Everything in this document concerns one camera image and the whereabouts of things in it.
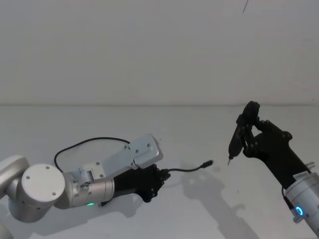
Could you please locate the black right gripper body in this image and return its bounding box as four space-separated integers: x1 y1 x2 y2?
242 120 312 190

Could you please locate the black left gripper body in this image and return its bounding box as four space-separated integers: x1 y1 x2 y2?
113 164 160 203

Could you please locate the black pen-shaped tool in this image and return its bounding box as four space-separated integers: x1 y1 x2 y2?
227 100 262 167

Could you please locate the black cable with plug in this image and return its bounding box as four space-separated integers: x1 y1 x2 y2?
160 159 215 175

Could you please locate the white table cloth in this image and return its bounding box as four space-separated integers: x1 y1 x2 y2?
0 104 319 239

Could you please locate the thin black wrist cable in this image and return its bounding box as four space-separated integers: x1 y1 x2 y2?
54 136 131 173

